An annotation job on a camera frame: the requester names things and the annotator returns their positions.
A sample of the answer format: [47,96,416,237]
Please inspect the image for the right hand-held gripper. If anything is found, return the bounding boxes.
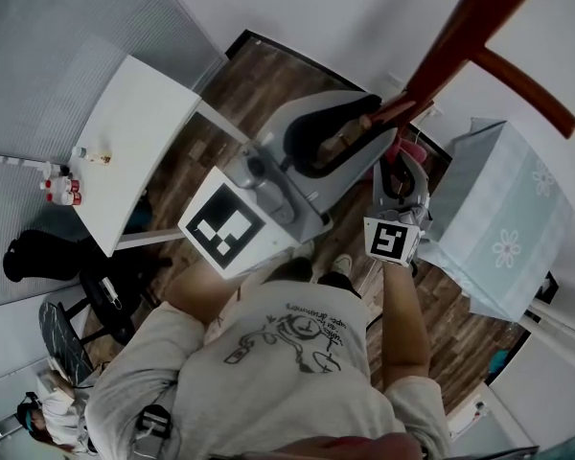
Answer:
[362,154,435,270]

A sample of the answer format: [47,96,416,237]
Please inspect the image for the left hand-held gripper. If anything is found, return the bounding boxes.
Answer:
[176,89,400,285]

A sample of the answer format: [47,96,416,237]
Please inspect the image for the red cloth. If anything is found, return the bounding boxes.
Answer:
[380,139,427,167]

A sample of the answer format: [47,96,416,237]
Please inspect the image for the wooden coat rack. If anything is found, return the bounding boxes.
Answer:
[315,0,575,170]

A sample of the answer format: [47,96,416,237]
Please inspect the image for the person's right forearm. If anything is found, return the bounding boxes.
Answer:
[380,261,432,392]

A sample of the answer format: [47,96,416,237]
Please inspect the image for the person's left forearm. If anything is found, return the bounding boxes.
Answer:
[165,256,243,328]

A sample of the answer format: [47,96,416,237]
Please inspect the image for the light blue floral covered box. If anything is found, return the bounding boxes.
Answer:
[416,117,574,323]

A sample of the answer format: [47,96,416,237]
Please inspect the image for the black framed picture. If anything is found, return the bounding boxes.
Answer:
[536,270,561,305]

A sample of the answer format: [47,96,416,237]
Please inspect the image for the white table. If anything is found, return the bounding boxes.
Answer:
[67,54,250,258]

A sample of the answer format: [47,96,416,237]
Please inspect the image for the small teal object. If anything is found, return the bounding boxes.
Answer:
[487,350,510,377]

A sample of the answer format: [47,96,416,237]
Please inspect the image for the teal waste bin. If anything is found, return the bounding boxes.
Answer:
[124,201,153,234]

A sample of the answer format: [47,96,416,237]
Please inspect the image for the white pipe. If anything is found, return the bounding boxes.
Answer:
[536,299,575,334]
[526,311,575,349]

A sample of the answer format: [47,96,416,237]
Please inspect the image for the small clear bottle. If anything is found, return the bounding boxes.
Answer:
[71,146,112,166]

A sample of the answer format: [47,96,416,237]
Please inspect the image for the white power strip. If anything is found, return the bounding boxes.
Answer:
[448,398,491,443]

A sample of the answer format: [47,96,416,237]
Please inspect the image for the person's grey printed shirt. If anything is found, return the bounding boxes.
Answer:
[83,280,451,460]

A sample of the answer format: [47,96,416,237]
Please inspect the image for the red label water bottle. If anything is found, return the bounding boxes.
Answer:
[40,178,81,194]
[45,191,83,206]

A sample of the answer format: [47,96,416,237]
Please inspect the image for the black office chair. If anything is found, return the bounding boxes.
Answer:
[3,229,173,347]

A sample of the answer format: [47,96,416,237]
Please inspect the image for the black marble round table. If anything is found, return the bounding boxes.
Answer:
[37,300,95,387]

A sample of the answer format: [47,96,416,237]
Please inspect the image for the white charger with cable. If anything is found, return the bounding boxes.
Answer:
[100,277,125,311]

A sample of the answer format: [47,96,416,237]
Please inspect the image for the black chest strap buckle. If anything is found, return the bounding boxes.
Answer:
[136,403,173,443]

